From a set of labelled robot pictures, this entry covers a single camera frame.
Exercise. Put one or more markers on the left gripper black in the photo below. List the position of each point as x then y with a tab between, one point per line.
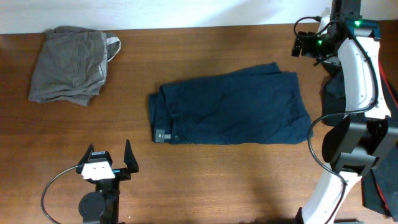
131	165

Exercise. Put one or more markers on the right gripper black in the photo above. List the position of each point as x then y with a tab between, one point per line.
307	48

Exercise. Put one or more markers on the navy blue shorts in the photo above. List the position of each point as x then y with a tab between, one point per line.
259	104

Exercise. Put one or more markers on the black garment with red trim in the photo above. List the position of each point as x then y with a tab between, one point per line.
379	187

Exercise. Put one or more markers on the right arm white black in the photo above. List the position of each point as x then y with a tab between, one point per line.
367	131

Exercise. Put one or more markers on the grey folded garment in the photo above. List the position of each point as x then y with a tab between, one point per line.
72	65

